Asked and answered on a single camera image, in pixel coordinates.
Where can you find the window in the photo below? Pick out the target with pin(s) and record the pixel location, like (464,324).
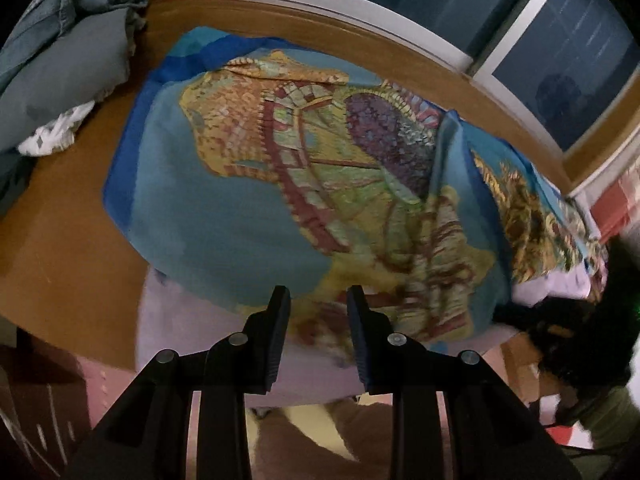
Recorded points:
(550,60)

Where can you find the foam puzzle floor mat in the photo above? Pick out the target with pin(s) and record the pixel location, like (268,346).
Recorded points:
(50,400)

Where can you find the brown fuzzy cloth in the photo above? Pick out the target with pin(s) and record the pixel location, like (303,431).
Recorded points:
(320,435)

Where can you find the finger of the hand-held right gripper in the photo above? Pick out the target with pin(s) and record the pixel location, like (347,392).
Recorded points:
(525,317)

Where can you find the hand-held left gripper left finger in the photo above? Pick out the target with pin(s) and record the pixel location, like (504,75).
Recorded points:
(281,330)

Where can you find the person's right forearm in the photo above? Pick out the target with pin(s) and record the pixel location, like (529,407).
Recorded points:
(610,415)

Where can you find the white patterned cloth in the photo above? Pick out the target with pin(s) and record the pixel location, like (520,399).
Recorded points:
(55,132)

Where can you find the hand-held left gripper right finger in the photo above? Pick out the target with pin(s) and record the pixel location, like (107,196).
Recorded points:
(356,340)

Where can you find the red and cream curtain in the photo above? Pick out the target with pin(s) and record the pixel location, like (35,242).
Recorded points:
(620,200)

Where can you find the dark grey garment pile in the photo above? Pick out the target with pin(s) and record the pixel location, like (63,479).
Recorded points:
(60,60)

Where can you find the colourful patterned blue cloth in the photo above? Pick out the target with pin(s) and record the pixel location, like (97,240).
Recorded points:
(225,210)

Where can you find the lilac dotted mat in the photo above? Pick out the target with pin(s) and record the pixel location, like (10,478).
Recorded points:
(200,320)

